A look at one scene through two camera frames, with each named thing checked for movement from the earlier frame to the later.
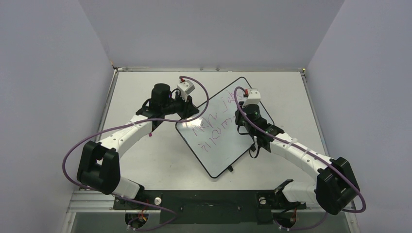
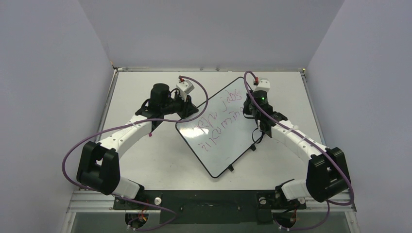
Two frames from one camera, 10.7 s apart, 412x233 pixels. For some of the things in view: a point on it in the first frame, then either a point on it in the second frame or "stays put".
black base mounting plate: x=210 y=207 stays put
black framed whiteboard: x=212 y=134 stays put
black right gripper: x=243 y=115 → x=248 y=107
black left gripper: x=188 y=108 stays put
